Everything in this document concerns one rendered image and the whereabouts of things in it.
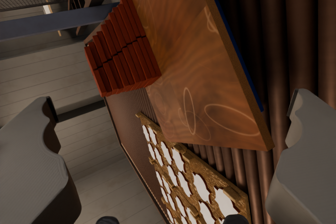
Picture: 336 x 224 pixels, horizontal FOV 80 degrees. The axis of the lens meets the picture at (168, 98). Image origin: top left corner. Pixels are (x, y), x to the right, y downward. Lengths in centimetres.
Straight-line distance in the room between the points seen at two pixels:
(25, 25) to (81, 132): 372
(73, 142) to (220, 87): 488
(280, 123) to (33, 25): 147
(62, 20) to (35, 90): 310
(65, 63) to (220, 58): 420
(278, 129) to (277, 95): 8
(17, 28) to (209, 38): 138
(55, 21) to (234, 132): 140
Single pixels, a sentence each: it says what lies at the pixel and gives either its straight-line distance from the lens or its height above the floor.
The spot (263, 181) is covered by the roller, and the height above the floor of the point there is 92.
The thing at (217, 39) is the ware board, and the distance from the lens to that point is 35.
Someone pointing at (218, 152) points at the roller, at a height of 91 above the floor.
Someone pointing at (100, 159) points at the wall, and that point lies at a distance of 549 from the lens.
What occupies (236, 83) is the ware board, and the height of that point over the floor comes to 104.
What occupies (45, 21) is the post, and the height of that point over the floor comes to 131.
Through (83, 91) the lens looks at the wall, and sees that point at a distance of 459.
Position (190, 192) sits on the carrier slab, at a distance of 115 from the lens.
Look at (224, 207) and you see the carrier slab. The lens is 86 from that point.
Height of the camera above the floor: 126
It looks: 21 degrees down
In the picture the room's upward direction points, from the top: 111 degrees counter-clockwise
